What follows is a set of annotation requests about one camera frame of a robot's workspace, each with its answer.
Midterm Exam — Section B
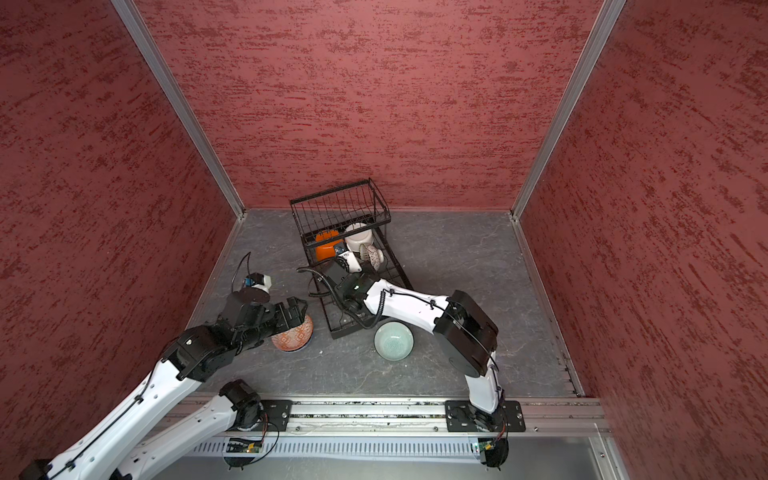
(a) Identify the controller board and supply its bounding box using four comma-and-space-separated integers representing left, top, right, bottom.
476, 438, 509, 469
223, 438, 264, 469

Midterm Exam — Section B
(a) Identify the pale green glazed bowl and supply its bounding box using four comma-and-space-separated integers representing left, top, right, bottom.
374, 322, 414, 362

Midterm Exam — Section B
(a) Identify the right controller board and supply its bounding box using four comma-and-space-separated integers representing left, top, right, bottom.
476, 438, 509, 469

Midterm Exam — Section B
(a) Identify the black wire dish rack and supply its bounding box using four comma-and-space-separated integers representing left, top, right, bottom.
289, 178, 415, 340

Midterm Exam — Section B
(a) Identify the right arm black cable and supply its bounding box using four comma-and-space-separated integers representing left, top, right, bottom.
296, 266, 388, 330

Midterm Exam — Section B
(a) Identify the red white patterned bowl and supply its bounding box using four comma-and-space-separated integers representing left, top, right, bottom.
360, 244, 385, 271

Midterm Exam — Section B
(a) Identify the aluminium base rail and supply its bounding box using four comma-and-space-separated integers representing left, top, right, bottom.
149, 396, 628, 479

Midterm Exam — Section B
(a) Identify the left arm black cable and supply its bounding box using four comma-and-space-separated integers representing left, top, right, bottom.
230, 251, 253, 292

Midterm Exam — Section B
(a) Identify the left controller board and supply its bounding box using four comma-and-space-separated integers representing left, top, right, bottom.
223, 438, 264, 469

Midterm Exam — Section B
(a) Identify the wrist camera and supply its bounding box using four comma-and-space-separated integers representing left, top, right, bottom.
236, 273, 271, 304
334, 241, 362, 273

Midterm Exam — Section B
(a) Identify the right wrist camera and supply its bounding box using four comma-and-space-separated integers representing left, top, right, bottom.
334, 241, 362, 273

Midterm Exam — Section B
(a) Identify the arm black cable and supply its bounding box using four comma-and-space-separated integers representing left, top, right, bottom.
230, 251, 253, 292
296, 266, 388, 330

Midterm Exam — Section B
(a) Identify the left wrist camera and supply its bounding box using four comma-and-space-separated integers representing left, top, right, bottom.
236, 273, 271, 304

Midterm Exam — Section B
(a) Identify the orange patterned bowl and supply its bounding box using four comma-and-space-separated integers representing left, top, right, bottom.
271, 314, 314, 352

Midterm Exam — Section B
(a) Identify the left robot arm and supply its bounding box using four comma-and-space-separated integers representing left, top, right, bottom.
20, 295, 307, 479

